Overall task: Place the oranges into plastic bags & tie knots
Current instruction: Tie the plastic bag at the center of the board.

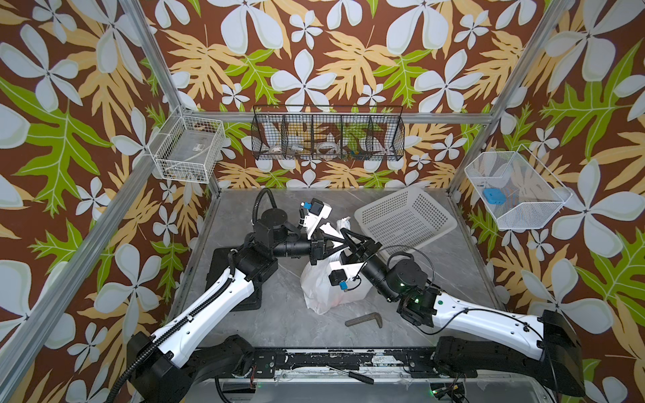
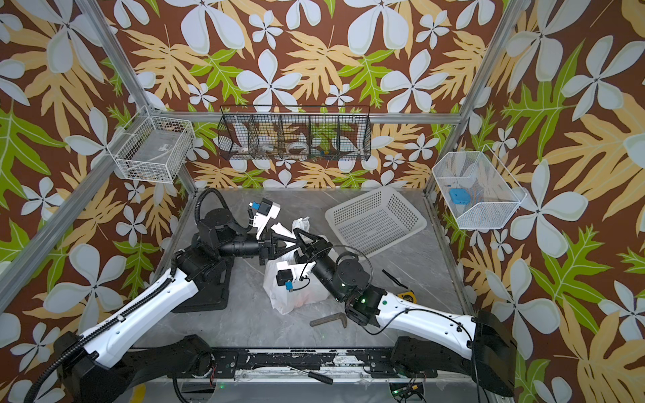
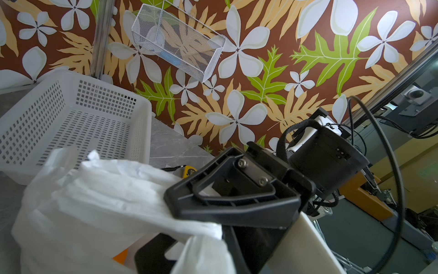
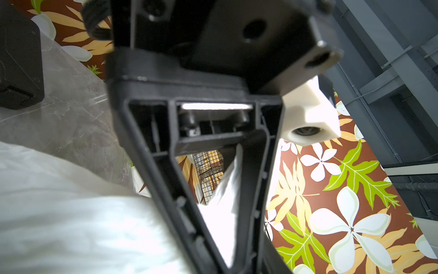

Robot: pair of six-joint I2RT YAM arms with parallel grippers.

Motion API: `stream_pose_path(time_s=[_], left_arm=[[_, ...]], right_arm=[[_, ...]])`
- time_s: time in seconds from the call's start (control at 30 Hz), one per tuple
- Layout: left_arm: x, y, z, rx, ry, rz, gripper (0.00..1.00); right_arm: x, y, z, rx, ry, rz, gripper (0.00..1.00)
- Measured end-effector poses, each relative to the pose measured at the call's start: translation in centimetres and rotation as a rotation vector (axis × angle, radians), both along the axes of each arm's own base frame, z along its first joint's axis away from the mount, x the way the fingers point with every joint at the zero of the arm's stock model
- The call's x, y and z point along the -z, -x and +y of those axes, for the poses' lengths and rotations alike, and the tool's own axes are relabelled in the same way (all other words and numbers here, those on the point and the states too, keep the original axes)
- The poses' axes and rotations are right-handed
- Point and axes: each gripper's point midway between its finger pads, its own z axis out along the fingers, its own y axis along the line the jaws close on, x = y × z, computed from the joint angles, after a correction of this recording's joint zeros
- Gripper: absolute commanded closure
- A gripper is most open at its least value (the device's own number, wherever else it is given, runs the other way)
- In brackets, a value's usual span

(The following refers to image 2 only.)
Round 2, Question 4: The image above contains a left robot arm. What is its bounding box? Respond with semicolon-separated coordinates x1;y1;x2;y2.
23;188;308;402

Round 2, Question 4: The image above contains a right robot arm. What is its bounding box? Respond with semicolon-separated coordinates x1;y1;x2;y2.
294;228;517;397

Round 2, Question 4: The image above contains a white plastic perforated basket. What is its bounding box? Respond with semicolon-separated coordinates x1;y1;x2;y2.
325;187;428;258

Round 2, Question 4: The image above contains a black tool case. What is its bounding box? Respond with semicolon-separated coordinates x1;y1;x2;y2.
172;258;234;314

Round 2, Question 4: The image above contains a brown L-shaped metal piece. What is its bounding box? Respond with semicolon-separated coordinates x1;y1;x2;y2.
309;312;348;328

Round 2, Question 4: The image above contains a yellow tape measure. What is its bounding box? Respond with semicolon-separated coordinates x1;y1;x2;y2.
397;290;418;303

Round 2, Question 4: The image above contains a blue object in basket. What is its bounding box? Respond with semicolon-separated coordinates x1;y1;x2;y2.
448;188;471;206

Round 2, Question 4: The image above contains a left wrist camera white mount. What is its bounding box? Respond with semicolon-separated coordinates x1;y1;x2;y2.
249;198;282;240

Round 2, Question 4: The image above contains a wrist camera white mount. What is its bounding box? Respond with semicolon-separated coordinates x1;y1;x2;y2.
275;269;297;292
249;198;282;240

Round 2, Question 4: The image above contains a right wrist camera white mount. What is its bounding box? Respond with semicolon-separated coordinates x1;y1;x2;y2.
275;269;297;292

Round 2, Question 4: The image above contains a black wire basket centre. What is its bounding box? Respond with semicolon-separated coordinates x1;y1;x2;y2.
215;105;373;161

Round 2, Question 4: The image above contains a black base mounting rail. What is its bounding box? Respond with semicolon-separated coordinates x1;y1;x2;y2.
183;347;438;380

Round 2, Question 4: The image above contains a black screwdriver on rail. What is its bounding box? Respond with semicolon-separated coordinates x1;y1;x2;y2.
289;366;334;385

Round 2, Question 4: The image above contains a white wire basket left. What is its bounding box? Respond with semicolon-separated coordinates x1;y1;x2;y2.
109;107;195;184

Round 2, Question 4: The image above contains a white wire basket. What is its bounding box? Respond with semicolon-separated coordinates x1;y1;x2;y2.
109;107;195;184
432;146;527;232

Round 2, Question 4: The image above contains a white wire basket right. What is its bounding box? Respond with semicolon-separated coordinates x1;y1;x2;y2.
432;146;527;232

